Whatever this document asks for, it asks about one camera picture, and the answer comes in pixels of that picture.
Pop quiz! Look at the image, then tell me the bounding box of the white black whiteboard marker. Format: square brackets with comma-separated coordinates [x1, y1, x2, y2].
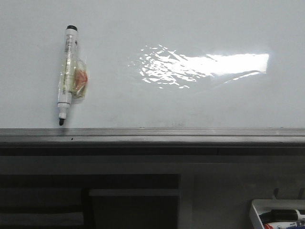
[57, 25, 89, 126]

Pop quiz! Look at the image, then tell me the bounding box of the white whiteboard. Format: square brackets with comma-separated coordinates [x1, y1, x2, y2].
[0, 0, 305, 128]

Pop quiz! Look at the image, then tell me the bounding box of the white marker tray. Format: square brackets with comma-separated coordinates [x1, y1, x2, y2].
[249, 199, 305, 229]

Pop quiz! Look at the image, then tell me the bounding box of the black capped marker in tray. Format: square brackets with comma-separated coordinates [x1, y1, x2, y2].
[259, 209, 305, 223]

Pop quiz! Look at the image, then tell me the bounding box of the red capped marker in tray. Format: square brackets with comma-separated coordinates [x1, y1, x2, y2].
[263, 222, 305, 229]

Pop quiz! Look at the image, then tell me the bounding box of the aluminium whiteboard frame rail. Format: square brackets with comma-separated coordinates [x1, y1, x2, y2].
[0, 128, 305, 147]

